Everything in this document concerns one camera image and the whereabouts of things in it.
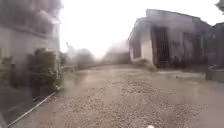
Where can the robot's own part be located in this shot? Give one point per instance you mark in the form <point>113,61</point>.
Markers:
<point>150,126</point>

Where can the green bush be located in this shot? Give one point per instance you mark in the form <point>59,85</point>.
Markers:
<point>46,68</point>

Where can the gravel road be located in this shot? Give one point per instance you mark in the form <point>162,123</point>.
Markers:
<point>126,100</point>

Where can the thin pale pipe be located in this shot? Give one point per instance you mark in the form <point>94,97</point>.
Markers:
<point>33,108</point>

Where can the grey building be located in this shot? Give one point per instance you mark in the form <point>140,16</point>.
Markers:
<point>23,36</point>

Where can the low wall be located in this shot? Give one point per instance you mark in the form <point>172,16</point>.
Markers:
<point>216,74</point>

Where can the pale building with dark door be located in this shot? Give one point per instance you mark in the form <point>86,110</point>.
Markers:
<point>173,36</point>

